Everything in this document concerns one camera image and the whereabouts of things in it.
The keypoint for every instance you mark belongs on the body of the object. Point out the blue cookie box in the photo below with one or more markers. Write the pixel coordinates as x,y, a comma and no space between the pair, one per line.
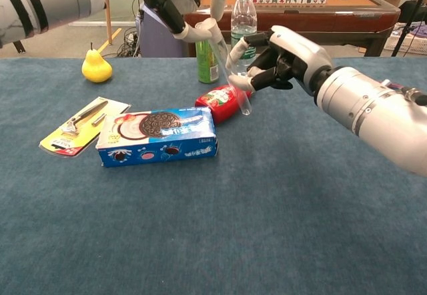
160,141

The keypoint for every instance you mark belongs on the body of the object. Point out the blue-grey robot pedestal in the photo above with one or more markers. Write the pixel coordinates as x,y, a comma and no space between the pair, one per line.
156,41

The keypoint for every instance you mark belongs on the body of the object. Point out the blue table mat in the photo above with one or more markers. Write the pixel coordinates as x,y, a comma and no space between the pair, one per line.
233,225

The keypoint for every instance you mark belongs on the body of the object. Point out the red ketchup bottle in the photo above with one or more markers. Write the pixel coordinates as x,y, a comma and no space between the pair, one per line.
217,103

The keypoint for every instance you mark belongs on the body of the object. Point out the clear glass test tube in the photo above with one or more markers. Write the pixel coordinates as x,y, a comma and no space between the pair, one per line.
243,104

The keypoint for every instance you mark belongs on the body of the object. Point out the razor in yellow package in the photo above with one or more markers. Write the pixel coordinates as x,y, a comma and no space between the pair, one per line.
76,128

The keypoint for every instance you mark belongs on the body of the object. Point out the green soda can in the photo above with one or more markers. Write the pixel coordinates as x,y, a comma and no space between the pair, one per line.
205,64

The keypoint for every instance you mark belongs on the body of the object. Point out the brown mahjong table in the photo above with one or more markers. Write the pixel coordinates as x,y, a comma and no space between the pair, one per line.
350,18

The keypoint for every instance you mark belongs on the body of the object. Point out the clear plastic water bottle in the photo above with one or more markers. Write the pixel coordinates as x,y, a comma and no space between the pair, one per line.
243,14

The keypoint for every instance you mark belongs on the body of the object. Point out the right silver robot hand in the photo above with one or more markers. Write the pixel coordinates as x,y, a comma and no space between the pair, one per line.
300,54

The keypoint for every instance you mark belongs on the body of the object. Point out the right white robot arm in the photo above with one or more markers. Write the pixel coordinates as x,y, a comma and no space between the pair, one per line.
373,108

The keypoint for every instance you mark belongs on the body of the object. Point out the yellow pear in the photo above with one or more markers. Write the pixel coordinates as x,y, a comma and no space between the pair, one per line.
96,68

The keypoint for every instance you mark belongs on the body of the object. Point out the black tripod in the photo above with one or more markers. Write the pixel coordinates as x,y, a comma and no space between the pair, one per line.
402,39

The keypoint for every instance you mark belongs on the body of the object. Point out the white plastic basket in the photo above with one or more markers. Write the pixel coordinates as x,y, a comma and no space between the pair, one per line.
410,43

